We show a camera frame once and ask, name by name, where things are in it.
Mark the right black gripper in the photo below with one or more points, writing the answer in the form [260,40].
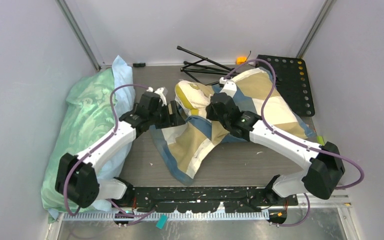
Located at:
[210,114]

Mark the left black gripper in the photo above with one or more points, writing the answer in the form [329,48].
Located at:
[173,119]

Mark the blue beige checkered pillow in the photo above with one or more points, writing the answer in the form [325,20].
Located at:
[183,148]

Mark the white quilted pillow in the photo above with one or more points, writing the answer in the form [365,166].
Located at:
[193,97]

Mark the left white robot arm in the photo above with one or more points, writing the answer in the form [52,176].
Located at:
[77,173]

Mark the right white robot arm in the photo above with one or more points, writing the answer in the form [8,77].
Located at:
[322,168]

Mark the light blue pillow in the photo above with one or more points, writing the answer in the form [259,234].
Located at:
[124,100]

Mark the green patterned pillow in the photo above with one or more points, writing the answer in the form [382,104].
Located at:
[87,118]

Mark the black folding tripod stand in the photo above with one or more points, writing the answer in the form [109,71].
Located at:
[203,65]

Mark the orange small block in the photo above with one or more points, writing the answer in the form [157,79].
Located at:
[240,60]

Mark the small black clip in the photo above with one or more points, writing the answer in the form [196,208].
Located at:
[139,65]

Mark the black perforated board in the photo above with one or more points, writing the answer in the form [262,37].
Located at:
[292,83]

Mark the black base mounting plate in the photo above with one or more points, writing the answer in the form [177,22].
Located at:
[234,199]

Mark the teal tape piece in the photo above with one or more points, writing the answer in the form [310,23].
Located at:
[161,221]

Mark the green small block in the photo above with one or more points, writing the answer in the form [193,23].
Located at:
[320,140]

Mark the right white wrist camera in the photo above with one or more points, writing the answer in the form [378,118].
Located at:
[229,87]

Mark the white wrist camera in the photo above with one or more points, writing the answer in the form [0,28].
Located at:
[162,92]
[229,87]

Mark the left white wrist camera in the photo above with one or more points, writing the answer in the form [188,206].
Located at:
[162,92]

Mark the aluminium slotted rail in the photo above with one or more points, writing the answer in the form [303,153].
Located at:
[124,215]

